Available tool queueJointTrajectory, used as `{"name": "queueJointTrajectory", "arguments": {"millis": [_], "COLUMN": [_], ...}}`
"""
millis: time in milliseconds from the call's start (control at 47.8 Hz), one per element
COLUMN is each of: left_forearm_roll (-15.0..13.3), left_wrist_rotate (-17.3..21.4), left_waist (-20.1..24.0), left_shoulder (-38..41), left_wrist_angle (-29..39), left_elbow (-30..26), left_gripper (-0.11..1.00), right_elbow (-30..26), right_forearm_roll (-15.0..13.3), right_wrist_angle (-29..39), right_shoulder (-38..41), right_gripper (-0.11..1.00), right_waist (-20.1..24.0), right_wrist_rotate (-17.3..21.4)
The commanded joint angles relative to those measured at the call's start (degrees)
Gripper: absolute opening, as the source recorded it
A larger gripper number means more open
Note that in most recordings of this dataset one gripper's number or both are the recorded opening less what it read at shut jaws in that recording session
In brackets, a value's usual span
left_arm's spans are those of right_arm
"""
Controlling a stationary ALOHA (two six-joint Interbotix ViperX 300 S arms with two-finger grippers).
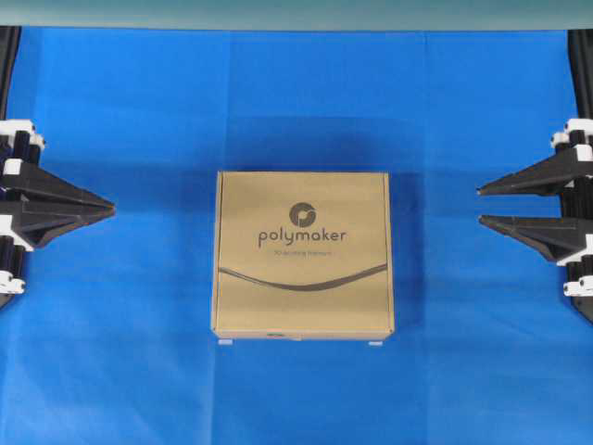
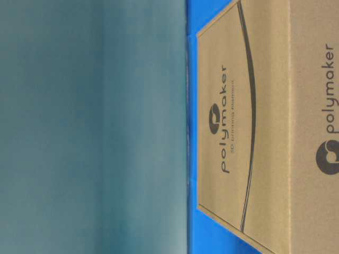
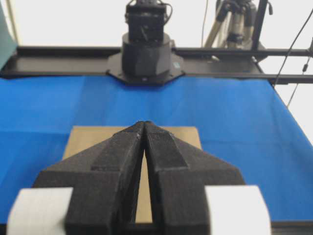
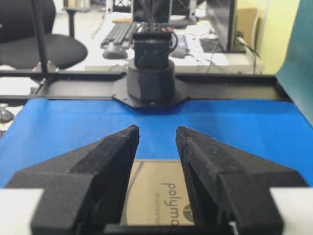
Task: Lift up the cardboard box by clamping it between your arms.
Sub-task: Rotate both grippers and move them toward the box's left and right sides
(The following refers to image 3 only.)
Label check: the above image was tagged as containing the black metal frame rail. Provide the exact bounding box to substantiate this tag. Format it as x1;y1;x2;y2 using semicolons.
0;47;313;86

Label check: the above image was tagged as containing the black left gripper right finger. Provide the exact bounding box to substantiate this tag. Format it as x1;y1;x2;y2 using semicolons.
144;121;245;235

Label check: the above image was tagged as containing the grey camera tripod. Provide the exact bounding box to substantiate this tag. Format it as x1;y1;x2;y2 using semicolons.
204;0;267;49

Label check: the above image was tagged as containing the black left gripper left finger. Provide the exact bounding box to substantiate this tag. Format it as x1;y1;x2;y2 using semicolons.
33;121;144;235

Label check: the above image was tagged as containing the black hanging cable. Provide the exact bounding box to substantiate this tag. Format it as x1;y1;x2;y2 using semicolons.
273;0;313;108

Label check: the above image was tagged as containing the blue table cloth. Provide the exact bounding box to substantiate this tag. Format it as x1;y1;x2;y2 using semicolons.
0;76;313;223

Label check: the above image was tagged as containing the brown polymaker cardboard box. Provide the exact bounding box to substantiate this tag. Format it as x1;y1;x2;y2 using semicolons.
63;126;202;223

